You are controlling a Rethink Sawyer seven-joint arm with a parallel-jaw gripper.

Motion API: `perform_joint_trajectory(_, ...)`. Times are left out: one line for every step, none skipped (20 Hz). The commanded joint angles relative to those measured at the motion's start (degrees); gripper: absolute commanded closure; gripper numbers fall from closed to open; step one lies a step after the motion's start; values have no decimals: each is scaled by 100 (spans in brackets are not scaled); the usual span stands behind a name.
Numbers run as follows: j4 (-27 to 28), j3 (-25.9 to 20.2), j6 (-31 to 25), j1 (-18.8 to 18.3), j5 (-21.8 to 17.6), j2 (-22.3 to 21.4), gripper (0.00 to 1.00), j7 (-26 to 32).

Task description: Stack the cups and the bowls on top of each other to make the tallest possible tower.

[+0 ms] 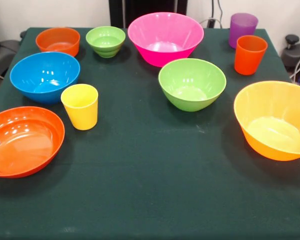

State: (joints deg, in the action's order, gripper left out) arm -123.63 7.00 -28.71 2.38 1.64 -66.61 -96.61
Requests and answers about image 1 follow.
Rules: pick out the wide shallow orange bowl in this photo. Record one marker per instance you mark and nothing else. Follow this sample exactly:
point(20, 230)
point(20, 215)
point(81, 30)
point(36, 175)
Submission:
point(22, 142)

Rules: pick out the small orange bowl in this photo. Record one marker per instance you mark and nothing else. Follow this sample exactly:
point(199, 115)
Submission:
point(57, 37)

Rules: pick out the black rounded base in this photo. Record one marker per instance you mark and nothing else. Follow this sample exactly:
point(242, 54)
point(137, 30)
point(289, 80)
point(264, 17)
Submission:
point(290, 57)

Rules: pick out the large pink bowl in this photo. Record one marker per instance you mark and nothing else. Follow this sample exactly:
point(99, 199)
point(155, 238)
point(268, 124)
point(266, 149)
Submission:
point(165, 32)

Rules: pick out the large green bowl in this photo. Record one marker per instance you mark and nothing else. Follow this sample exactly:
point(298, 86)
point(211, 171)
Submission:
point(190, 80)

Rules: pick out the yellow cup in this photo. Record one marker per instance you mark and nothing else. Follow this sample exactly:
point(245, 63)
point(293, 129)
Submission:
point(81, 112)

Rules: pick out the dark green tablecloth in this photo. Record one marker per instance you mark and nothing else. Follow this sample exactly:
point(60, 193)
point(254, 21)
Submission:
point(140, 162)

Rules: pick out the purple cup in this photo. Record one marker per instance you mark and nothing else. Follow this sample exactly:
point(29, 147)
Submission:
point(242, 27)

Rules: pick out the dark grey chair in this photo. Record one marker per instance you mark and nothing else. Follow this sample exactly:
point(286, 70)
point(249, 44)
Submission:
point(2, 57)

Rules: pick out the black clamp knob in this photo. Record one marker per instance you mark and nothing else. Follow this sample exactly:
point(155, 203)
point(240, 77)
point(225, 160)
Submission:
point(292, 38)

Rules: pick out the orange cup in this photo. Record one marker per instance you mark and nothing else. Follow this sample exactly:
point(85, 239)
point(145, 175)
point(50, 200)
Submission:
point(250, 57)

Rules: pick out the small black knob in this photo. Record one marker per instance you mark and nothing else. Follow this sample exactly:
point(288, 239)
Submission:
point(23, 34)

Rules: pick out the small green ribbed bowl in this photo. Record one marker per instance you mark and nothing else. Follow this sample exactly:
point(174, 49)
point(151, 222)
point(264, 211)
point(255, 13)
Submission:
point(106, 40)

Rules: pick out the black power adapter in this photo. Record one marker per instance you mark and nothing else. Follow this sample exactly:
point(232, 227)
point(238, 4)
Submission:
point(211, 23)

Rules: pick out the blue bowl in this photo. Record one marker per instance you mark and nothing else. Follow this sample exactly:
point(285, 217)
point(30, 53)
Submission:
point(45, 75)

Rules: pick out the large yellow-orange bowl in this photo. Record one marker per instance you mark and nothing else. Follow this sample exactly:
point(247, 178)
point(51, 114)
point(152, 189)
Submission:
point(265, 105)

